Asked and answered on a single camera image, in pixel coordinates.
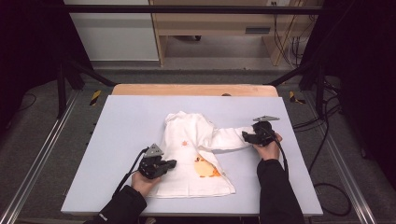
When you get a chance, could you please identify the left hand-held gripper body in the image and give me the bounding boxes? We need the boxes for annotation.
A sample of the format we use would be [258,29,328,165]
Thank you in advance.
[137,143,171,180]

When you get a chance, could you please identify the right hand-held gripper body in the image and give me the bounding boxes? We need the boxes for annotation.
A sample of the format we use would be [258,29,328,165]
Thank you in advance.
[248,115,281,147]

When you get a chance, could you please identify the white shirt with chick print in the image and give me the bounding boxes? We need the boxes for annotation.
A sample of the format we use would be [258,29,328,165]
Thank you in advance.
[147,110,255,200]

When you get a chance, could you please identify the person's right hand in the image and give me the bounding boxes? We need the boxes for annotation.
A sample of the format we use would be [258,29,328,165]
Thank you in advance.
[252,133,284,161]

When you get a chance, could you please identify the person's left hand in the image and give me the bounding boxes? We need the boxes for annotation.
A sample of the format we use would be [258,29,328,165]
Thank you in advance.
[131,170,162,198]

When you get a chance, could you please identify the yellow black floor tape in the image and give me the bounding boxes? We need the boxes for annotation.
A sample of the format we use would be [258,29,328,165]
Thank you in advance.
[288,91,306,105]
[89,90,103,107]

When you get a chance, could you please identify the black metal stand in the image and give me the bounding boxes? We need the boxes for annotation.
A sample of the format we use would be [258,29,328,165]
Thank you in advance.
[264,60,327,119]
[56,59,117,119]

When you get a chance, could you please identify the wooden table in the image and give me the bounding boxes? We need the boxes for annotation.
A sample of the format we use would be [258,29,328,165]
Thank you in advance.
[111,83,279,98]

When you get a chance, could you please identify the black curtain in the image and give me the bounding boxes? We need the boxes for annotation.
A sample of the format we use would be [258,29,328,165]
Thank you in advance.
[0,0,92,133]
[301,0,396,191]

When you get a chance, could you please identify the light wooden desk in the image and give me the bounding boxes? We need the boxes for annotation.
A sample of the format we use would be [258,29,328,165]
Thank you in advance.
[148,0,325,67]

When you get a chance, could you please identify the white cabinet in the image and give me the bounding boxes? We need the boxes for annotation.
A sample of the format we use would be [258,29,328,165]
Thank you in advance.
[63,0,160,62]

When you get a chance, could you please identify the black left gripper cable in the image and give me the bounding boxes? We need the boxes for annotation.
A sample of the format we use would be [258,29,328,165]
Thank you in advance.
[113,147,149,197]

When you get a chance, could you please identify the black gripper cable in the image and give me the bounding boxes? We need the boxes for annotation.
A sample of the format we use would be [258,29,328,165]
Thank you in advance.
[270,132,290,181]
[113,147,149,197]

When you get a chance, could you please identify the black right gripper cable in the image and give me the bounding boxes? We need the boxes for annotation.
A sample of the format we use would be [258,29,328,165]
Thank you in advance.
[270,132,290,181]

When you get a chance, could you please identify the black floor cables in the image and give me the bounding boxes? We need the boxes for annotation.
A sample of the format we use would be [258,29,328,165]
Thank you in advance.
[291,79,353,217]

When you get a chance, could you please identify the aluminium rail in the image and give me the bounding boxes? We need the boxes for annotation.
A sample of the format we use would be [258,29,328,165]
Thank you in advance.
[303,92,378,224]
[0,89,81,224]

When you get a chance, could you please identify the black hanging cables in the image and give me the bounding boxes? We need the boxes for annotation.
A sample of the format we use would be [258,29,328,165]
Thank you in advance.
[272,1,316,68]

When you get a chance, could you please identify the black metal frame bar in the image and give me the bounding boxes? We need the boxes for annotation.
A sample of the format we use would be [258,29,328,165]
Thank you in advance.
[61,4,325,15]

